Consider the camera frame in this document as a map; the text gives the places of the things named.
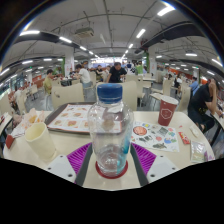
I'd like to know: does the red tissue pack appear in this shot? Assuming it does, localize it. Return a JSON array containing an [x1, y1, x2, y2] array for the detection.
[[4, 133, 17, 150]]

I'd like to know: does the group of beige chairs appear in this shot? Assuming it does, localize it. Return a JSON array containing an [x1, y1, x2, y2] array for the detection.
[[0, 71, 193, 116]]

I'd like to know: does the neighbouring white table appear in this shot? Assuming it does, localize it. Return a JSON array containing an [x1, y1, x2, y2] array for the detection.
[[0, 113, 14, 134], [209, 109, 224, 134]]

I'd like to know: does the dark food tray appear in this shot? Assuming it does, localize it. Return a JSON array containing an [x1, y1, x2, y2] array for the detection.
[[44, 101, 98, 135]]

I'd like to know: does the small white sachet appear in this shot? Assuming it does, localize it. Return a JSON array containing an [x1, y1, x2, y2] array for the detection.
[[189, 125, 200, 138]]

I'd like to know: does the colourful printed leaflet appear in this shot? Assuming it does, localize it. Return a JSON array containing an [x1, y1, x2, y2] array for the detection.
[[130, 120, 180, 153]]

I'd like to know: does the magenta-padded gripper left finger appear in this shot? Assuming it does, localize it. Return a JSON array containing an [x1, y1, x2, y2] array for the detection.
[[44, 142, 94, 187]]

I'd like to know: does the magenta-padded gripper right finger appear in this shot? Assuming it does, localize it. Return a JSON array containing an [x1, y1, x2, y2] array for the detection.
[[129, 142, 180, 187]]

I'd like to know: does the printed paper tray liner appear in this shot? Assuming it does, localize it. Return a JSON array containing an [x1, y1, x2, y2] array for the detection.
[[47, 104, 93, 134]]

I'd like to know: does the person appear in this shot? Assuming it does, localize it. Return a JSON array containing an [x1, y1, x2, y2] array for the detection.
[[105, 61, 128, 84], [187, 78, 223, 133], [189, 76, 200, 96], [134, 60, 145, 75], [73, 63, 93, 88], [43, 68, 55, 96]]

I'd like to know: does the ceiling air conditioner unit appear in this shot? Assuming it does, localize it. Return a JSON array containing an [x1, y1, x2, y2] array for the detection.
[[74, 27, 95, 38]]

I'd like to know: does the clear plastic bag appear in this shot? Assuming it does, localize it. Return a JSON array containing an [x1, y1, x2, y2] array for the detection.
[[189, 139, 209, 164]]

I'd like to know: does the cream plastic cup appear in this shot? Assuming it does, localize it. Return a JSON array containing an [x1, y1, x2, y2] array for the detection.
[[24, 121, 58, 161]]

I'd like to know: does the red paper cup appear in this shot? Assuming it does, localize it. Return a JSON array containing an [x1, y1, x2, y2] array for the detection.
[[157, 95, 180, 127]]

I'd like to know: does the group of ceiling lights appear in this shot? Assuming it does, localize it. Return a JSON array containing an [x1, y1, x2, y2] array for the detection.
[[0, 4, 224, 84]]

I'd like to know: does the small red sauce packet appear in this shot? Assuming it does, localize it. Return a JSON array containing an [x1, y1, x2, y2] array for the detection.
[[177, 131, 191, 145]]

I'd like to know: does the clear bottle with blue cap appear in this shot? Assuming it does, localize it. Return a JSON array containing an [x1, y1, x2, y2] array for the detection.
[[87, 83, 135, 178]]

